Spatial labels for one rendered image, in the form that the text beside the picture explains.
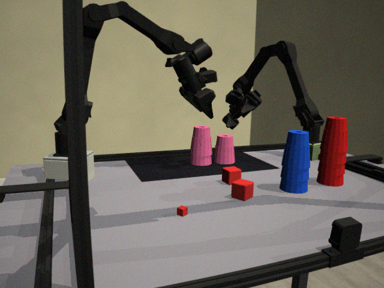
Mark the pink cup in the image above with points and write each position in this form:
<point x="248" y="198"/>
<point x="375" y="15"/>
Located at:
<point x="224" y="150"/>
<point x="201" y="141"/>
<point x="200" y="160"/>

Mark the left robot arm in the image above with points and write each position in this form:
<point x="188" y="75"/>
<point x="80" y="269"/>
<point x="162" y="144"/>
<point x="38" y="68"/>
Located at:
<point x="169" y="42"/>

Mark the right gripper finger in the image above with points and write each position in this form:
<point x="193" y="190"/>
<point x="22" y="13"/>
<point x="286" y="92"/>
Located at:
<point x="249" y="104"/>
<point x="229" y="122"/>

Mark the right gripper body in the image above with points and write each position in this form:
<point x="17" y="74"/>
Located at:
<point x="239" y="106"/>

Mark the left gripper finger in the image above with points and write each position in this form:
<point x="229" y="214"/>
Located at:
<point x="190" y="100"/>
<point x="207" y="109"/>

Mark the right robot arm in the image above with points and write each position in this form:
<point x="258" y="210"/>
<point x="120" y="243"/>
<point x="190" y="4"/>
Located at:
<point x="305" y="109"/>

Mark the red cup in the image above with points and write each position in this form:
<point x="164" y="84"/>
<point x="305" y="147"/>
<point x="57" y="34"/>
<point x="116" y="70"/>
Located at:
<point x="332" y="157"/>
<point x="331" y="169"/>
<point x="334" y="137"/>
<point x="330" y="180"/>

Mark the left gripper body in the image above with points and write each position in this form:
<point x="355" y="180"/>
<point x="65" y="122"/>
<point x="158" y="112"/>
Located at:
<point x="192" y="87"/>

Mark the dark grey mat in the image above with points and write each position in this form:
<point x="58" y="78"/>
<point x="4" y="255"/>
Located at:
<point x="155" y="169"/>

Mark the blue cup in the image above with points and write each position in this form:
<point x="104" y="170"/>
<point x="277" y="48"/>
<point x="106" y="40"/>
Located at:
<point x="298" y="175"/>
<point x="297" y="150"/>
<point x="293" y="186"/>

